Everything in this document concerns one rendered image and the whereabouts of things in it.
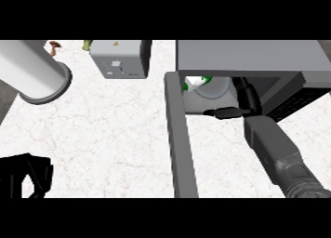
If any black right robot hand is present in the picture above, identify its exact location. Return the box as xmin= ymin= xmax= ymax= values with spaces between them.
xmin=202 ymin=76 xmax=263 ymax=121

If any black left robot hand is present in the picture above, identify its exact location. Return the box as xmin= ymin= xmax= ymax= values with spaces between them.
xmin=0 ymin=152 xmax=55 ymax=199

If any pale microwave turntable plate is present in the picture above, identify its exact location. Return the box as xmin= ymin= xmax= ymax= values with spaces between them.
xmin=188 ymin=76 xmax=236 ymax=100

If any white and green milk carton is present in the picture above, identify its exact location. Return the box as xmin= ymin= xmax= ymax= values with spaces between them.
xmin=185 ymin=75 xmax=214 ymax=93

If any dark grey microwave door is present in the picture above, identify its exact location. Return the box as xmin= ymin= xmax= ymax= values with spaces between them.
xmin=164 ymin=70 xmax=201 ymax=199

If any grey microwave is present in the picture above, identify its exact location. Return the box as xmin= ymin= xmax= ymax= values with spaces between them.
xmin=174 ymin=39 xmax=331 ymax=124

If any grey box appliance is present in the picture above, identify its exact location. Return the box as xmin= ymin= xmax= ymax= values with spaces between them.
xmin=87 ymin=39 xmax=154 ymax=80

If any white cylinder with grey rim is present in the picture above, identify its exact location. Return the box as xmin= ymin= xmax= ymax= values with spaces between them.
xmin=0 ymin=39 xmax=74 ymax=106

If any small yellow-green object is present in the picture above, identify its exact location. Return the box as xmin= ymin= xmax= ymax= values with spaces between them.
xmin=81 ymin=39 xmax=94 ymax=52

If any small brown object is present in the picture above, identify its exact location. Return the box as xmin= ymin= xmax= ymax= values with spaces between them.
xmin=47 ymin=40 xmax=63 ymax=58

